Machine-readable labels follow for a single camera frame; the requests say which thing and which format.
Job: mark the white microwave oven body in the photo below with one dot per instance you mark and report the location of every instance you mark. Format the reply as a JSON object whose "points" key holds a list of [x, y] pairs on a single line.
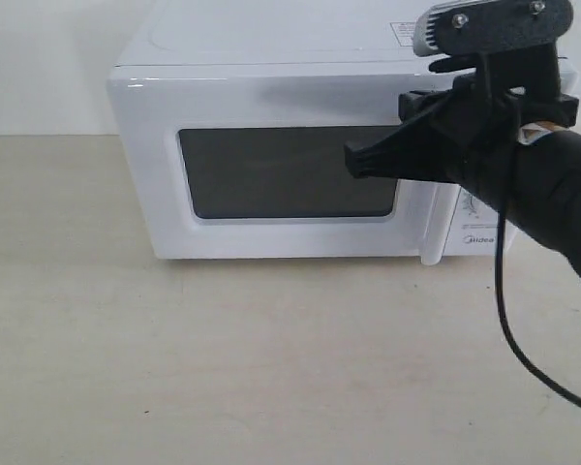
{"points": [[353, 36]]}

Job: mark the white microwave door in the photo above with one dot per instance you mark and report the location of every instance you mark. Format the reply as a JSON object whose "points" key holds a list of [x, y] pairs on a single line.
{"points": [[250, 164]]}

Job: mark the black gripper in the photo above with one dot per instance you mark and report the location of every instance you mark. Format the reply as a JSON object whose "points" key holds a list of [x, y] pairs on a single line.
{"points": [[476, 121]]}

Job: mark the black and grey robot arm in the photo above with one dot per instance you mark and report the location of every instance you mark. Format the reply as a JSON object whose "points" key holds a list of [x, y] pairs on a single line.
{"points": [[539, 190]]}

